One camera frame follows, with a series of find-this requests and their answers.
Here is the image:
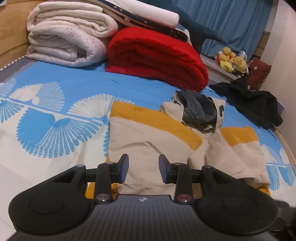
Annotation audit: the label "dark red cushion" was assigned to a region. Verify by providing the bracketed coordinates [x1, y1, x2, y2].
[247, 58, 271, 91]

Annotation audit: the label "yellow plush toys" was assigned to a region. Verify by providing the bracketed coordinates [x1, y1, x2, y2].
[214, 47, 248, 74]

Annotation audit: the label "red folded quilt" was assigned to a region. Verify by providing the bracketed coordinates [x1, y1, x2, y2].
[105, 27, 209, 92]

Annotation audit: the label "blue white patterned bedsheet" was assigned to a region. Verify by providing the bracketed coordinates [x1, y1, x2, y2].
[0, 60, 296, 235]

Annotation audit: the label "blue curtain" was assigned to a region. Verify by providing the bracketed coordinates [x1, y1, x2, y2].
[174, 0, 273, 59]

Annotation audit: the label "white folded quilt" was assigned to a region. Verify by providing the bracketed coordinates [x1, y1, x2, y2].
[27, 1, 119, 68]

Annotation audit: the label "wooden headboard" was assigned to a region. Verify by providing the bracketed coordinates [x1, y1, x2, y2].
[0, 0, 42, 67]

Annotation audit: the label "beige and mustard hooded jacket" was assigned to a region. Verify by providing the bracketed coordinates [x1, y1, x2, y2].
[85, 89, 272, 200]

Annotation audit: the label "navy patterned folded blanket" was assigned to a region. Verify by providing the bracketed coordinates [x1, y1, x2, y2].
[92, 1, 188, 42]

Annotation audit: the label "black jacket pile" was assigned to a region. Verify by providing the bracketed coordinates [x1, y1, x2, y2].
[209, 78, 283, 130]

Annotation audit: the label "white pillow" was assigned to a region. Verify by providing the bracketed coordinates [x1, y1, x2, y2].
[109, 0, 180, 28]

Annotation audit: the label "blue shark plush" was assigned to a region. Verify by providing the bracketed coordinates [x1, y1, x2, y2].
[142, 0, 228, 54]

